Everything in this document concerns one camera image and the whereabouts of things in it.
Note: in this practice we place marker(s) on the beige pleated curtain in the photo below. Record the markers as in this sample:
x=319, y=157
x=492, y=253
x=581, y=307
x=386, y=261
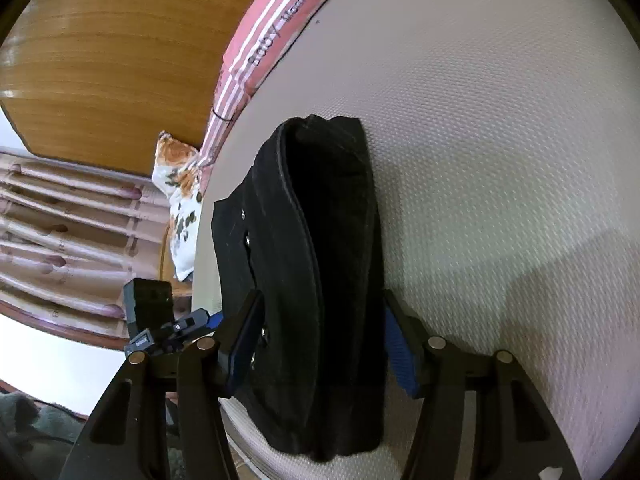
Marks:
x=60, y=240

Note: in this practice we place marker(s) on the pink striped pillow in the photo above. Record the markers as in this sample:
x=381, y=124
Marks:
x=260, y=45

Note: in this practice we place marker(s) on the cream mattress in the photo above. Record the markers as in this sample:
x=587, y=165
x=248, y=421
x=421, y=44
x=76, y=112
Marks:
x=240, y=440

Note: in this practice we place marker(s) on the beige textured bed mat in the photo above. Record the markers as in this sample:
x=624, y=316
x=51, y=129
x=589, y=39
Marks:
x=500, y=135

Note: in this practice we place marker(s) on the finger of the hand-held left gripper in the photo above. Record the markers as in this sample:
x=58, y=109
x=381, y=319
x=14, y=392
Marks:
x=192, y=321

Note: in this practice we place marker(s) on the wooden headboard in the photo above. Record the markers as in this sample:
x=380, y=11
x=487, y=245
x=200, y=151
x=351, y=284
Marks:
x=125, y=60

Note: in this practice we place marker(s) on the floral pillow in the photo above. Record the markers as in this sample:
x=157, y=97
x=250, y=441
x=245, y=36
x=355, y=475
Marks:
x=180, y=200

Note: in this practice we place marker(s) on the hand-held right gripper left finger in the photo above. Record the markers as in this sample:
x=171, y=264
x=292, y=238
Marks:
x=242, y=355

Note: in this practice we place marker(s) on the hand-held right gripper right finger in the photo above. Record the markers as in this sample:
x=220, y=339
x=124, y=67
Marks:
x=400, y=360

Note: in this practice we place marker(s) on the black pants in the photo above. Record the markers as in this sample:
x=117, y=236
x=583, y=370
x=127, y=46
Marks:
x=325, y=260

